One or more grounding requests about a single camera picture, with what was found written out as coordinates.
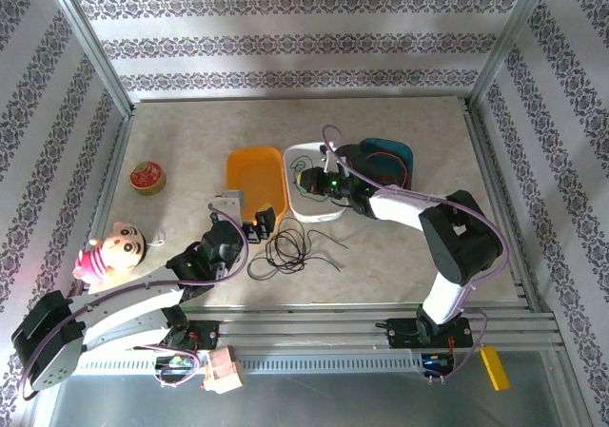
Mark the green cable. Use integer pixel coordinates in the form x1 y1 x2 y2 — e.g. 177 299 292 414
289 155 334 203

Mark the white plastic bin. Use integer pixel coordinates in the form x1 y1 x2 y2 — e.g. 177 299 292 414
283 141 348 223

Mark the orange plastic bin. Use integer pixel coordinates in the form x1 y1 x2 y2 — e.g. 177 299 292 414
226 146 289 222

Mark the black cable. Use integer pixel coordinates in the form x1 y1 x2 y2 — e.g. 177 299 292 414
246 216 351 283

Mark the red cable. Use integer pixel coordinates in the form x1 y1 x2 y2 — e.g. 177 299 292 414
368 150 410 190

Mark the teal plastic bin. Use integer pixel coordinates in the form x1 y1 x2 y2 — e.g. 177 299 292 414
356 136 414 190

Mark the cartoon doll toy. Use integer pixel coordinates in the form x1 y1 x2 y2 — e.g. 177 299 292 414
71 222 166 285

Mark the small round red tin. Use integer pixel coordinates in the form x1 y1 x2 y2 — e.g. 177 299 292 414
129 160 167 196

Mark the pink beige box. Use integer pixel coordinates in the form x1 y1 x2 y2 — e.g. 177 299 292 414
199 344 246 396

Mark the yellow block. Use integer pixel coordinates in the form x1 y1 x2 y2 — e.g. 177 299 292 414
480 344 511 392

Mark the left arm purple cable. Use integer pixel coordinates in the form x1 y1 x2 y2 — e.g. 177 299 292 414
18 210 249 402

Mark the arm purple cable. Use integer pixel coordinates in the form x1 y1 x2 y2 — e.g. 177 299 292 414
18 210 249 402
321 125 513 385

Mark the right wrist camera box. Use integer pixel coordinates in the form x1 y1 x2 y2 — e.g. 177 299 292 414
319 144 344 174

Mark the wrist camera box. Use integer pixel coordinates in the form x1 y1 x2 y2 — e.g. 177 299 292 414
207 189 245 222
319 144 344 174

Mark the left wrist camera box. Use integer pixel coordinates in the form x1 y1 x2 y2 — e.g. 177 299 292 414
207 189 245 222

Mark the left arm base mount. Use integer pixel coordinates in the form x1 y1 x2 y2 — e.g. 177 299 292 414
132 320 220 352

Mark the aluminium rail frame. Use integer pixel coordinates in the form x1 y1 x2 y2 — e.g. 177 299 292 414
45 302 567 352

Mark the slotted cable duct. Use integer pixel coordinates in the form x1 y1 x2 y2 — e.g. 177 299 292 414
61 354 424 376

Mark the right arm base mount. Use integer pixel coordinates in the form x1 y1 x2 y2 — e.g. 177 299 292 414
375 316 475 350

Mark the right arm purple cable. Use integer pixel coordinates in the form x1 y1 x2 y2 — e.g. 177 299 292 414
321 125 513 385

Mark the aluminium frame post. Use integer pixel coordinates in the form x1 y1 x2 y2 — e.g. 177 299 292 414
468 0 556 105
42 0 134 114

